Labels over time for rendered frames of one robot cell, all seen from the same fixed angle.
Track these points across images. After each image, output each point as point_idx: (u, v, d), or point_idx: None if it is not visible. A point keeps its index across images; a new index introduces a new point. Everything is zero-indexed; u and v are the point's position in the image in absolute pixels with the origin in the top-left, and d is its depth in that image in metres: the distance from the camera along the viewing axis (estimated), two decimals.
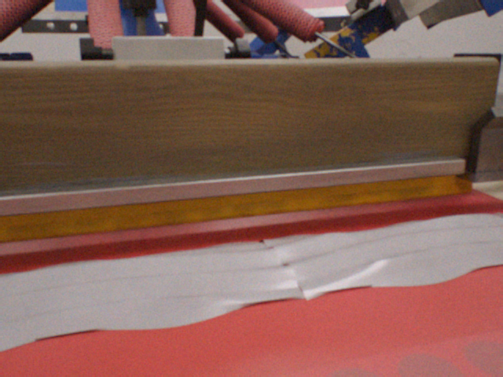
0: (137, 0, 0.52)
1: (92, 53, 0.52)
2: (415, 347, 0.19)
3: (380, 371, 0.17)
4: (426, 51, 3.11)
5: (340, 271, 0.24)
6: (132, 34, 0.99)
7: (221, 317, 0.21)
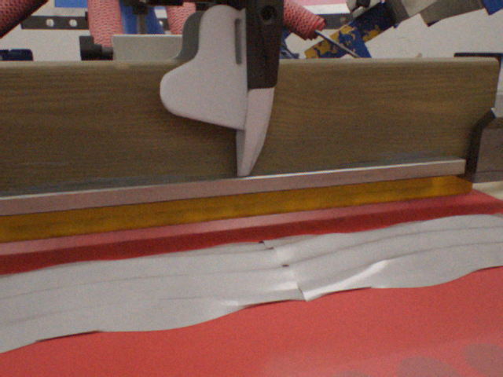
0: None
1: (92, 51, 0.52)
2: (414, 349, 0.19)
3: (380, 374, 0.17)
4: (426, 48, 3.10)
5: (340, 272, 0.24)
6: (132, 31, 0.98)
7: (221, 319, 0.21)
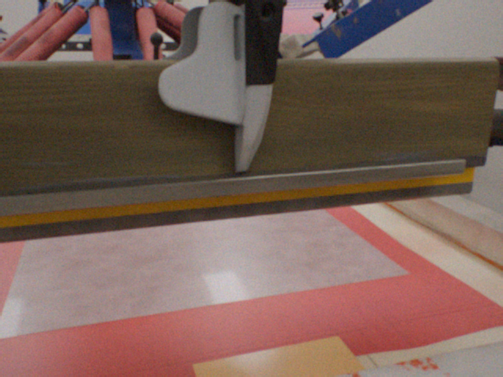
0: (120, 60, 0.96)
1: None
2: None
3: None
4: (386, 56, 3.54)
5: None
6: None
7: None
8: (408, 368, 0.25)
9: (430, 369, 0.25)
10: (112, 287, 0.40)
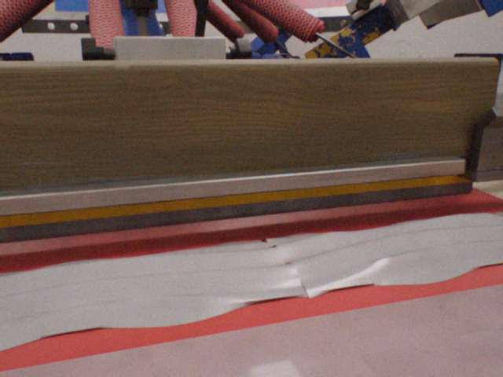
0: (138, 1, 0.52)
1: (93, 53, 0.53)
2: None
3: None
4: (426, 51, 3.11)
5: (343, 269, 0.24)
6: (133, 34, 0.99)
7: (225, 316, 0.21)
8: None
9: None
10: None
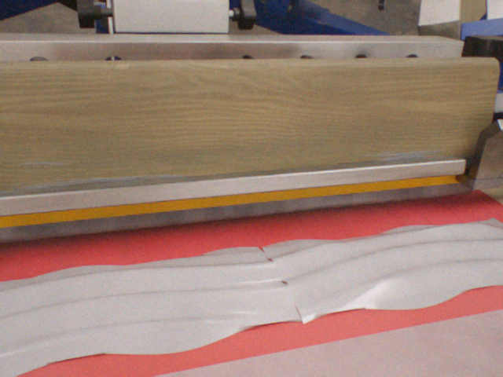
0: None
1: (90, 13, 0.50)
2: None
3: None
4: None
5: (336, 290, 0.25)
6: None
7: (222, 342, 0.22)
8: None
9: None
10: None
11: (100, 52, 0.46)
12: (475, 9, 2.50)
